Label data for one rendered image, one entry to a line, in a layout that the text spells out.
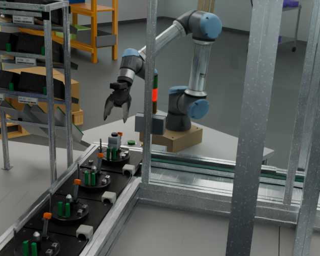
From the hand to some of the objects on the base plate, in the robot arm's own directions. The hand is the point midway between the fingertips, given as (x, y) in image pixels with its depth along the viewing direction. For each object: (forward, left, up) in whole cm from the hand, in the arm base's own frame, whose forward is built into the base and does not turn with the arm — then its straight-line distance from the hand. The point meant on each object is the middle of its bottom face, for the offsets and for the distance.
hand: (114, 119), depth 211 cm
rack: (+24, -30, -30) cm, 49 cm away
